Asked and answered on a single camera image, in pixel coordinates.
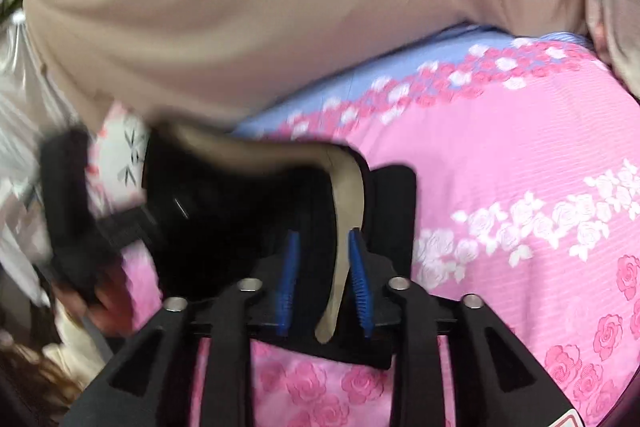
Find pink floral bed quilt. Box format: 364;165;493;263
119;24;640;427

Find white cat face pillow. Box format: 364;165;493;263
86;103;150;217

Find person's left hand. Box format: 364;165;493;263
49;255;134;337

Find black pants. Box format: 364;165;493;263
141;118;419;371

